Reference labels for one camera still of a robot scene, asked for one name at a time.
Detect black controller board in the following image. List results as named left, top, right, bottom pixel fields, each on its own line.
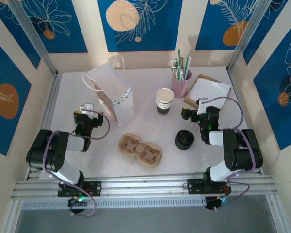
left=67, top=196, right=88, bottom=215
left=205, top=195, right=230, bottom=211

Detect black right controller board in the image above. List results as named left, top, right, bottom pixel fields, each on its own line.
left=205, top=195, right=230, bottom=211

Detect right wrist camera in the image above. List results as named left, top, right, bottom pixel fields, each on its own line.
left=196, top=97, right=209, bottom=115

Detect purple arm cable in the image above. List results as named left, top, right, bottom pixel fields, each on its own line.
left=201, top=96, right=257, bottom=209
left=42, top=109, right=111, bottom=217

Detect aluminium side frame rail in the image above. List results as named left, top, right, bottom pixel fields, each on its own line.
left=24, top=72, right=63, bottom=180

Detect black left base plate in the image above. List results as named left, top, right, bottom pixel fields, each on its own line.
left=57, top=181, right=102, bottom=197

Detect aluminium left frame post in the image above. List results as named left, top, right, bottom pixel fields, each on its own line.
left=8, top=0, right=58, bottom=76

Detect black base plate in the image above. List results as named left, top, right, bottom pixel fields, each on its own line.
left=187, top=178, right=232, bottom=195
left=57, top=181, right=102, bottom=197

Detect black left controller board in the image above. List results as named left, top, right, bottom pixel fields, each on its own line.
left=67, top=196, right=88, bottom=215

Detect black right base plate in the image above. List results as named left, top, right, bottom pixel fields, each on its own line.
left=187, top=178, right=232, bottom=195

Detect aluminium frame post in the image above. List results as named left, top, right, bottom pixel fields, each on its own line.
left=8, top=0, right=58, bottom=76
left=227, top=0, right=276, bottom=73

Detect white napkin stack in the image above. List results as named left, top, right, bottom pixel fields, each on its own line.
left=189, top=77, right=231, bottom=110

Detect white napkins on tray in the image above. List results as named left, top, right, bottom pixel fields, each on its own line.
left=183, top=74, right=232, bottom=117

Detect aluminium right frame post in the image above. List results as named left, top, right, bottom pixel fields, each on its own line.
left=227, top=0, right=276, bottom=73

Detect aluminium front frame rail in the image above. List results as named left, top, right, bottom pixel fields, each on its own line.
left=11, top=169, right=278, bottom=201

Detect white straw green stripes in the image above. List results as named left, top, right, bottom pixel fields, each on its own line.
left=182, top=55, right=192, bottom=81

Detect green white paper straw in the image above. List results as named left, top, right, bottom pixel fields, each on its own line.
left=171, top=58, right=179, bottom=78
left=176, top=60, right=184, bottom=80

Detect pink straw holder cup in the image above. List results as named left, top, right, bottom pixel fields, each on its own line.
left=171, top=69, right=192, bottom=99

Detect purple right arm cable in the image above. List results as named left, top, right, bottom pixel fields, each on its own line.
left=201, top=96, right=257, bottom=209

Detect grey slotted cable duct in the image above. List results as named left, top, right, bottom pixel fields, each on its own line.
left=20, top=197, right=207, bottom=210

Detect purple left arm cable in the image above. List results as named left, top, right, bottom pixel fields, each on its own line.
left=42, top=109, right=111, bottom=217

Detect white paper gift bag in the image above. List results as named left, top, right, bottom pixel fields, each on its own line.
left=81, top=53, right=136, bottom=127

